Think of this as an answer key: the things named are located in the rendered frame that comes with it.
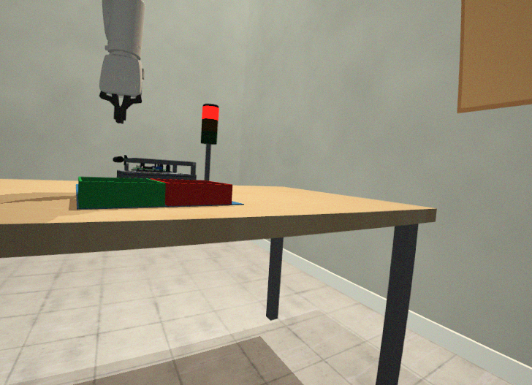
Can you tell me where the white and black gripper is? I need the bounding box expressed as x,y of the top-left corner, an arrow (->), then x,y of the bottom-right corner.
99,53 -> 143,123

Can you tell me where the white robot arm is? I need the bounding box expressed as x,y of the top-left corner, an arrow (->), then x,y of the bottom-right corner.
102,0 -> 145,60

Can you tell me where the green open tray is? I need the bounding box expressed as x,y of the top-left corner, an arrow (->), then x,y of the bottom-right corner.
78,177 -> 166,208

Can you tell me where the red bin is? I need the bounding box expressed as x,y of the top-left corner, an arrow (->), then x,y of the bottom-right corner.
151,179 -> 232,206

